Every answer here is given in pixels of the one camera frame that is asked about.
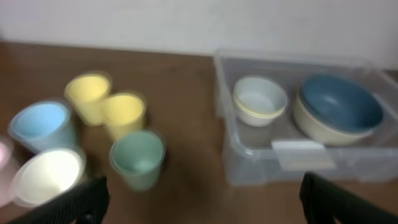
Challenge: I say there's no yellow cup front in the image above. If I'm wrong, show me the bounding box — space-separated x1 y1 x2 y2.
100 92 147 141

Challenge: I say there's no light blue cup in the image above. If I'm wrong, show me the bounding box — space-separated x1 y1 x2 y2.
8 100 78 154

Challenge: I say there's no yellow cup rear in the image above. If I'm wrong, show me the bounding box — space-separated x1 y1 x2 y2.
64 70 112 126

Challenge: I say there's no large beige bowl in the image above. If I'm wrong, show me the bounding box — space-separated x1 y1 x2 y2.
293 94 374 146

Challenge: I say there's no dark blue bowl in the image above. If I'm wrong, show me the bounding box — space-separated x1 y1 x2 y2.
300 75 384 133

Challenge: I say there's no clear plastic storage container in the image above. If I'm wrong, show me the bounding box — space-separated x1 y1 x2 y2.
214 49 397 185

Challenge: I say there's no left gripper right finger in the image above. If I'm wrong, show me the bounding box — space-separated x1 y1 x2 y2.
299 172 397 224

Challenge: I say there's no white small bowl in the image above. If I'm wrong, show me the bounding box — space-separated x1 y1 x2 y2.
234 105 281 127

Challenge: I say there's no yellow small bowl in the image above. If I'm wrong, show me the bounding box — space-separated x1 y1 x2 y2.
233 96 287 118

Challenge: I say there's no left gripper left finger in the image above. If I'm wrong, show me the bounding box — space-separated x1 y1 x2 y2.
8 176 110 224

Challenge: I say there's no yellow cup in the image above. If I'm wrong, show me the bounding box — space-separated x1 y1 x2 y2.
100 92 147 141
64 70 112 126

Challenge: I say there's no cream white cup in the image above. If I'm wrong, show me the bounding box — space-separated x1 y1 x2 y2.
10 148 86 208

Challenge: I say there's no grey small bowl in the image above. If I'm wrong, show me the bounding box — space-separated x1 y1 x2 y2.
233 75 289 107

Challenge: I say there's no pink cup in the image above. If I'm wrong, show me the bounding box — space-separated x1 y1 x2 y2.
1 136 19 207

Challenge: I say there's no mint green cup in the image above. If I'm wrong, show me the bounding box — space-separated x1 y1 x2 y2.
109 130 166 192

